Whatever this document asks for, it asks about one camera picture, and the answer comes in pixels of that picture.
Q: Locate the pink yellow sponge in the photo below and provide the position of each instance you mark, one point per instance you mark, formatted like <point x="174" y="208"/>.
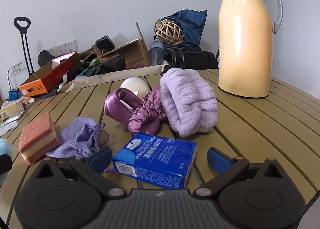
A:
<point x="37" y="138"/>

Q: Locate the light blue plush toy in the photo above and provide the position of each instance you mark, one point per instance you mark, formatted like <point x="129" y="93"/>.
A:
<point x="5" y="159"/>

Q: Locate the lavender fluffy headband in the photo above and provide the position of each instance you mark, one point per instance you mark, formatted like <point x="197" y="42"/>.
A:
<point x="189" y="101"/>

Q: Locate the navy blue bag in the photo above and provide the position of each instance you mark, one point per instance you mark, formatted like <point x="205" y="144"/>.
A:
<point x="192" y="24"/>

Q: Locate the olive folding camp table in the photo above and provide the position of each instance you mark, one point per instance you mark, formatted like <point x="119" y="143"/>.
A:
<point x="284" y="125"/>

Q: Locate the orange shoe box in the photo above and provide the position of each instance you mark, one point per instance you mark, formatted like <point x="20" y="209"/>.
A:
<point x="48" y="76"/>

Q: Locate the blue tissue pack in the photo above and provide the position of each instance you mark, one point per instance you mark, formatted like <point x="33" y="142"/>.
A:
<point x="160" y="161"/>

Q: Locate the cream thermos jug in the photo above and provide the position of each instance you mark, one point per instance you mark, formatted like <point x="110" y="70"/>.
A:
<point x="246" y="29"/>

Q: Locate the woven rattan ball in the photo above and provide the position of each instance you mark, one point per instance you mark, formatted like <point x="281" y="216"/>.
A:
<point x="169" y="32"/>

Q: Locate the white metal frame chair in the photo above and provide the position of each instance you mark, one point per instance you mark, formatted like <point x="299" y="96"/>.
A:
<point x="13" y="71"/>

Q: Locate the grey blue water bottle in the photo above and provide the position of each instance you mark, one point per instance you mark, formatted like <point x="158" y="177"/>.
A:
<point x="156" y="53"/>

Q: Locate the lavender knit drawstring pouch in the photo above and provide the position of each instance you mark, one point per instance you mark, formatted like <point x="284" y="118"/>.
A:
<point x="80" y="139"/>

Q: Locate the purple satin scrunchie cloth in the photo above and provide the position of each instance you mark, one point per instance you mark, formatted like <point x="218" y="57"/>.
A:
<point x="138" y="115"/>

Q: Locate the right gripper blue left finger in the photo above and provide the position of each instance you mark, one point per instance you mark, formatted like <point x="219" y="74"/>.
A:
<point x="100" y="160"/>

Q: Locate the black trolley handle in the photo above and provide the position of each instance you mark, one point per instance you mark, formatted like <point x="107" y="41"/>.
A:
<point x="22" y="24"/>

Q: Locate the white paper cone cup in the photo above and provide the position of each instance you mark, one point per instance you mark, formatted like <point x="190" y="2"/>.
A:
<point x="136" y="85"/>

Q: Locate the open brown cardboard box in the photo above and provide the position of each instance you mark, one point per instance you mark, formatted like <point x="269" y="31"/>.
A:
<point x="135" y="52"/>

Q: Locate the small beige carton box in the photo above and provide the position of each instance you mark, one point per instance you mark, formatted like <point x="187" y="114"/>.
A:
<point x="11" y="109"/>

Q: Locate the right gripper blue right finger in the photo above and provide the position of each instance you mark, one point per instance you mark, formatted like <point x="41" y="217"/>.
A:
<point x="218" y="161"/>

